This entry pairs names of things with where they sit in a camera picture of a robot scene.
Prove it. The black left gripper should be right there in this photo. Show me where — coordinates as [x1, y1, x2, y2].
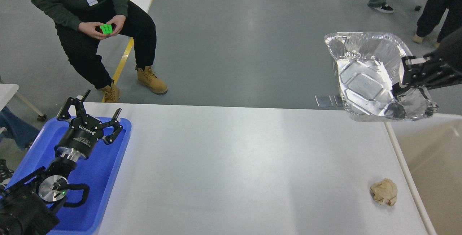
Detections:
[55, 89, 123, 160]

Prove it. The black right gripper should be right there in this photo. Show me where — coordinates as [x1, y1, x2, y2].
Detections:
[392, 51, 462, 98]

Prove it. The aluminium foil tray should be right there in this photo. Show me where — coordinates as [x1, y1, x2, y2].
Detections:
[324, 32, 439, 122]

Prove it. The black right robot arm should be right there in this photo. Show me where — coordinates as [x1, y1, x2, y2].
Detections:
[392, 28, 462, 97]

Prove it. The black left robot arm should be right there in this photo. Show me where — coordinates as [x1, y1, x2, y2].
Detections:
[1, 91, 131, 235]

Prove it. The tan boot left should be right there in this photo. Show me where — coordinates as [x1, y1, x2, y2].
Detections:
[99, 82, 122, 103]

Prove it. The tan boot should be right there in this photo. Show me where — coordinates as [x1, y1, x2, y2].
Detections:
[99, 82, 122, 103]
[135, 66, 168, 95]

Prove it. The blue plastic tray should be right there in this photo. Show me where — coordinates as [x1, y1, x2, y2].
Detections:
[9, 118, 132, 235]

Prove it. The blue jeans leg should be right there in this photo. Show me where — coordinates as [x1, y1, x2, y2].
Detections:
[0, 106, 39, 151]

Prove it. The beige plastic bin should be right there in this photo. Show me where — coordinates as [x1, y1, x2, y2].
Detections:
[385, 113, 462, 235]

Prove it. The tan boot right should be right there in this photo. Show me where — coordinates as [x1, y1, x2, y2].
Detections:
[135, 66, 168, 95]

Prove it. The right metal floor plate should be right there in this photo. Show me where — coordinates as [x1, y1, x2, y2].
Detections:
[334, 95, 344, 107]

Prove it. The metal floor plate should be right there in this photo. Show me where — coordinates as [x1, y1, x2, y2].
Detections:
[315, 95, 334, 107]
[334, 95, 344, 107]

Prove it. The white side table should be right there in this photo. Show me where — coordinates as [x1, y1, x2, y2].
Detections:
[0, 80, 48, 122]

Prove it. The standing person in black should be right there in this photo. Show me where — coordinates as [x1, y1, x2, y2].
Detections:
[413, 0, 461, 48]

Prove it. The left metal floor plate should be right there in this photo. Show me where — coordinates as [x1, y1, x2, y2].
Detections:
[315, 95, 334, 107]

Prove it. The green puzzle cube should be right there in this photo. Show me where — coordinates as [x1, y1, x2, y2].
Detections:
[97, 24, 114, 35]

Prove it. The crumpled brown paper ball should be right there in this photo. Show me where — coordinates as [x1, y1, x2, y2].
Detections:
[370, 178, 398, 207]

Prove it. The seated person in green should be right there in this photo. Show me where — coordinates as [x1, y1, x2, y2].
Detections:
[30, 0, 157, 90]

